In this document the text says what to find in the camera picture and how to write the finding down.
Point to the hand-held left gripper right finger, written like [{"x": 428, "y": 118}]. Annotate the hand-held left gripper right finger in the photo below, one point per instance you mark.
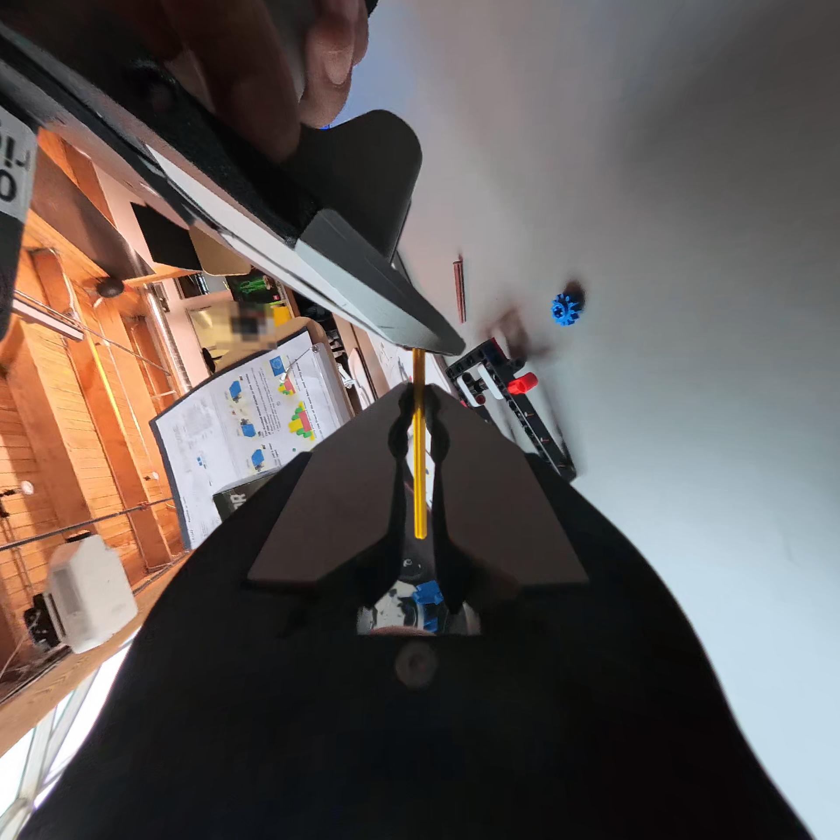
[{"x": 505, "y": 512}]

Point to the blue lego gear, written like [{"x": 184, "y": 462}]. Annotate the blue lego gear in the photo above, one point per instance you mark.
[{"x": 567, "y": 310}]

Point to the white box device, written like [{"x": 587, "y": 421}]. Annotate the white box device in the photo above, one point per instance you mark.
[{"x": 92, "y": 590}]

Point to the tan chair back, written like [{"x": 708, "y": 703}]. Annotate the tan chair back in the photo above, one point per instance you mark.
[{"x": 223, "y": 253}]

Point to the black lego frame assembly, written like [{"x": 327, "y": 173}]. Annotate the black lego frame assembly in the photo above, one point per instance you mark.
[{"x": 544, "y": 439}]

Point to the instruction sign with brick pictures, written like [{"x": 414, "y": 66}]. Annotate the instruction sign with brick pictures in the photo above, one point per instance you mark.
[{"x": 229, "y": 426}]

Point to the black lego set box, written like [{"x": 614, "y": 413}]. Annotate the black lego set box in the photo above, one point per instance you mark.
[{"x": 239, "y": 495}]

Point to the person's right hand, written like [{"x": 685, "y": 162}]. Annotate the person's right hand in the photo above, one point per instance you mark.
[{"x": 334, "y": 52}]

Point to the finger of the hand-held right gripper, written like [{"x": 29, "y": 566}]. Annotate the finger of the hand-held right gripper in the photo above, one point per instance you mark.
[{"x": 367, "y": 282}]

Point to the yellow lego axle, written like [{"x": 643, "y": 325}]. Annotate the yellow lego axle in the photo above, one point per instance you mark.
[{"x": 420, "y": 485}]

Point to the brown lego axle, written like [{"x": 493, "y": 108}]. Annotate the brown lego axle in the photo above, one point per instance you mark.
[{"x": 459, "y": 289}]

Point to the lego instruction booklet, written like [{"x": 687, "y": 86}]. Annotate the lego instruction booklet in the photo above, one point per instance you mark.
[{"x": 384, "y": 367}]

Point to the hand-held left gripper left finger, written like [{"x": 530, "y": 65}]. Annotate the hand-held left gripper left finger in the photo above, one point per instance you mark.
[{"x": 328, "y": 512}]

